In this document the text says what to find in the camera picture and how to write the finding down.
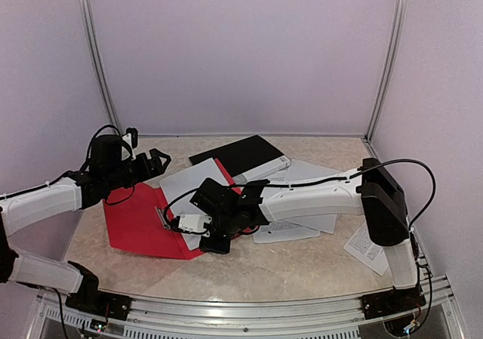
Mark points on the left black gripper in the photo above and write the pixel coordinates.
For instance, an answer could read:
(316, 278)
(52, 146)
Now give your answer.
(157, 168)

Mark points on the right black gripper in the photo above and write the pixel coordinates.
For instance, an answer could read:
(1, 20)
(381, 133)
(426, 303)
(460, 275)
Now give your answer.
(221, 248)

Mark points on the white sheet top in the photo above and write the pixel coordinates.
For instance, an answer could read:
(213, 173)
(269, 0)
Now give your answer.
(188, 179)

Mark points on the white sheet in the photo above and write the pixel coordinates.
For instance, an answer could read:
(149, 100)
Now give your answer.
(310, 226)
(188, 179)

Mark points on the red folder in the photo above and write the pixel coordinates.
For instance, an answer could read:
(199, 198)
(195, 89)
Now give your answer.
(134, 224)

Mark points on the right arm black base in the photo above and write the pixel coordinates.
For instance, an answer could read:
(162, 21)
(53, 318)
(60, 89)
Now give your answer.
(392, 301)

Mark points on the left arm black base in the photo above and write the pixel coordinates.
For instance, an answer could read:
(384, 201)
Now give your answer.
(90, 299)

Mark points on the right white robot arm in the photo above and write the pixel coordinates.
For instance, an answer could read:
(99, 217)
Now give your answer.
(369, 190)

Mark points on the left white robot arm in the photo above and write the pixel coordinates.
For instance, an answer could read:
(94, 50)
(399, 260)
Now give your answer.
(25, 208)

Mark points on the black folder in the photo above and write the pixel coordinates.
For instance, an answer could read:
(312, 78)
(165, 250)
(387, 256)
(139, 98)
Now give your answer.
(251, 158)

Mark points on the printed text sheet centre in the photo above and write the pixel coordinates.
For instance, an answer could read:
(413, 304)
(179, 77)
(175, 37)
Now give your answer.
(283, 232)

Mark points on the printed text sheet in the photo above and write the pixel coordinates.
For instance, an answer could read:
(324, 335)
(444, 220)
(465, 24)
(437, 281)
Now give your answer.
(364, 250)
(283, 232)

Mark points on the blank white sheet lower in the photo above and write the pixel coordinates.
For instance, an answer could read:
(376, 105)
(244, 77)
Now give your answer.
(310, 226)

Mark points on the printed text sheet right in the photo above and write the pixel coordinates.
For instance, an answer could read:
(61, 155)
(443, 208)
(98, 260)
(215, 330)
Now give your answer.
(364, 250)

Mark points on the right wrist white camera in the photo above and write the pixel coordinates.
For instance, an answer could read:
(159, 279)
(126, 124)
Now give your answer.
(196, 224)

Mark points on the left aluminium frame post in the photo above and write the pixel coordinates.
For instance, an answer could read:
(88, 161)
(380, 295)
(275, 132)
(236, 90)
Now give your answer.
(87, 14)

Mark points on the aluminium frame post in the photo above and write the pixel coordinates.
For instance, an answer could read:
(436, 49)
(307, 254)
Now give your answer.
(87, 14)
(388, 66)

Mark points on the aluminium front rail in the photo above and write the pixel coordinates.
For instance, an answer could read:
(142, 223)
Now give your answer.
(332, 317)

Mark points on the right aluminium frame post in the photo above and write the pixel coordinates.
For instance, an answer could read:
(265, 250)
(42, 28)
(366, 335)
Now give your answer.
(388, 66)

